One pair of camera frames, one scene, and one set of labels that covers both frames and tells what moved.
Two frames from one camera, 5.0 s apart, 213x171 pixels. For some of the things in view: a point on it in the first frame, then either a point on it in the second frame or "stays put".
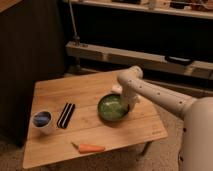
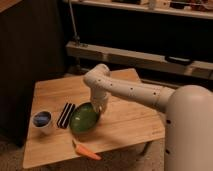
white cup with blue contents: [42, 121] stays put
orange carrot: [83, 148] → [83, 151]
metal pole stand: [78, 69] stays put
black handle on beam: [178, 60] stays put
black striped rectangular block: [65, 115] stays put
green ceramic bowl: [112, 108] → [84, 118]
